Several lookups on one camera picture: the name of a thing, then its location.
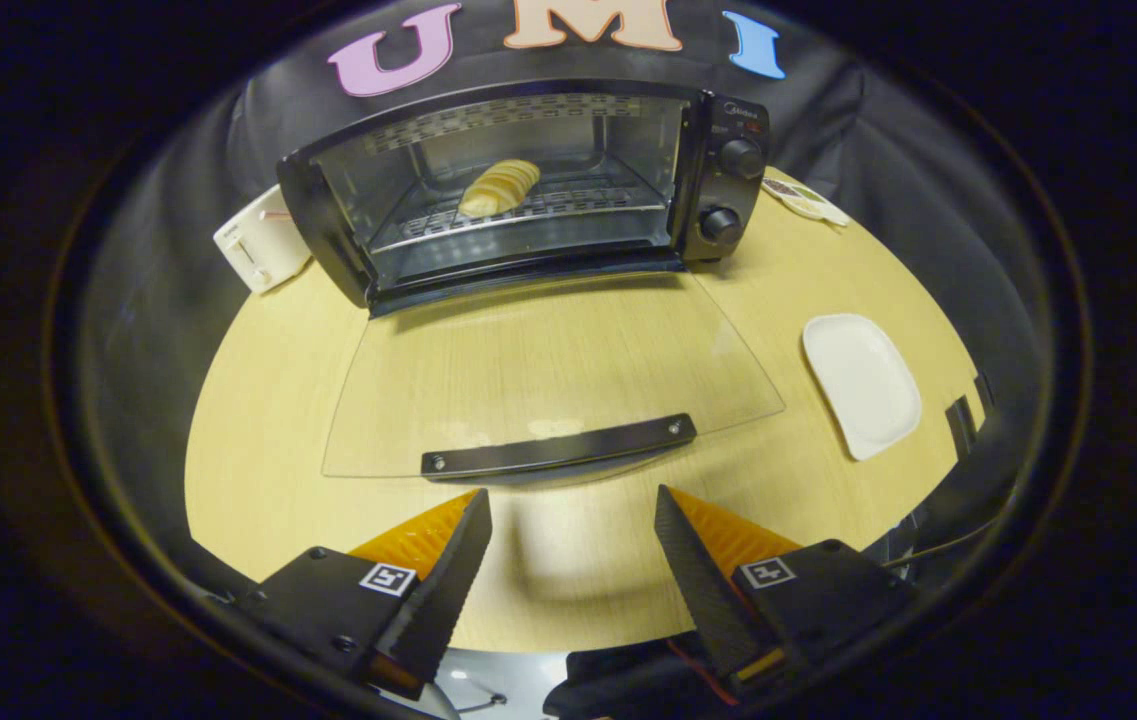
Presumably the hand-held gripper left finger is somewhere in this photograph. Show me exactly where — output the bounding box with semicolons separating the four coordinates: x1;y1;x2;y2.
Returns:
238;488;493;701

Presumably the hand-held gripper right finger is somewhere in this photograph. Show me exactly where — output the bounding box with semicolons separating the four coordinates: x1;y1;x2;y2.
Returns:
654;485;914;707

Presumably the black toaster oven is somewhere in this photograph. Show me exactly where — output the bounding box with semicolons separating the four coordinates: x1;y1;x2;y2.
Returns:
276;80;787;488

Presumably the yellow sliced bread roll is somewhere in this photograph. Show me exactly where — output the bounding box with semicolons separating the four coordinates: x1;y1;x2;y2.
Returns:
458;158;541;219

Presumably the white pop-up toaster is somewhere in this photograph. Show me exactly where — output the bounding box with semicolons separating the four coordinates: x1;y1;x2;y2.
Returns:
213;185;314;294

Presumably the dark cloth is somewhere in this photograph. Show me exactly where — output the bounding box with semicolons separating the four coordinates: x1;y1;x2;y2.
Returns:
543;640;729;720

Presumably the white square plate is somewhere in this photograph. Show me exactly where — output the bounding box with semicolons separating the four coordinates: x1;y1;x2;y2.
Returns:
802;313;923;462

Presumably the black table clamp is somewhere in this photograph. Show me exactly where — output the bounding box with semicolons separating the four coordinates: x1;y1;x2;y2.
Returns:
945;372;997;456

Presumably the black backdrop cloth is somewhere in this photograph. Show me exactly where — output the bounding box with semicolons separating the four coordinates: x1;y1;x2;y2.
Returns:
78;0;1059;601

